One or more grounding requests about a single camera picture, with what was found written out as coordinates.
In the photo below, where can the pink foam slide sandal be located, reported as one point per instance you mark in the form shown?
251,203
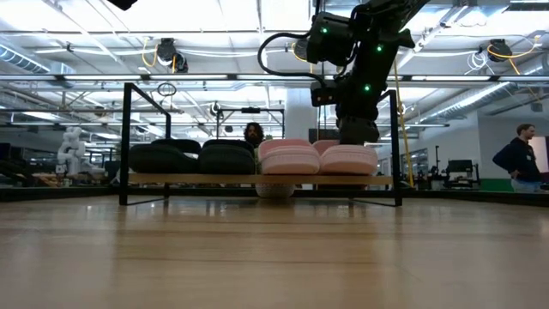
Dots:
349,159
289,159

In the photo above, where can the black background rig frame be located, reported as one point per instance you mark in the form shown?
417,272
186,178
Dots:
251,110

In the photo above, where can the black metal wood shelf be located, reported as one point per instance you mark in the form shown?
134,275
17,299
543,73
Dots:
193,178

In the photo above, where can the black monitor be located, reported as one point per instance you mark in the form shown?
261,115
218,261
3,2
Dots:
321,135

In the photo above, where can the green plant in white pot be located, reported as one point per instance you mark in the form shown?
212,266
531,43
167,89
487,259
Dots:
274,192

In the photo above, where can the standing person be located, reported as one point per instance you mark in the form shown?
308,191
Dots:
519,159

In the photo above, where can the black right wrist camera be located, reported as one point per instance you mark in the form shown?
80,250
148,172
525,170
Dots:
323,94

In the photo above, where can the seated person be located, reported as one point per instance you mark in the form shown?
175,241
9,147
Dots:
254,134

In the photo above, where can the black background robot station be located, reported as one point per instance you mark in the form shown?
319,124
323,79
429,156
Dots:
461,167

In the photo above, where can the silver ventilation duct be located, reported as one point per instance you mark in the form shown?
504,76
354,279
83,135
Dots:
472,99

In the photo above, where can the black table edge rail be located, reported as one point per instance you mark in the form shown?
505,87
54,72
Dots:
64,193

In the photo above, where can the white robot figure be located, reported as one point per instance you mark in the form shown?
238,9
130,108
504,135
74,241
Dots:
73,148

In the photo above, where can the black foam slide sandal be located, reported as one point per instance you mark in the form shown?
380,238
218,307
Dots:
161,159
225,159

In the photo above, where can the horizontal metal frame bar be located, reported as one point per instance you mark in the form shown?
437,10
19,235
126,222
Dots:
193,77

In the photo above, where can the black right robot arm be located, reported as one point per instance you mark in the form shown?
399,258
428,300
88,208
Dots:
373,64

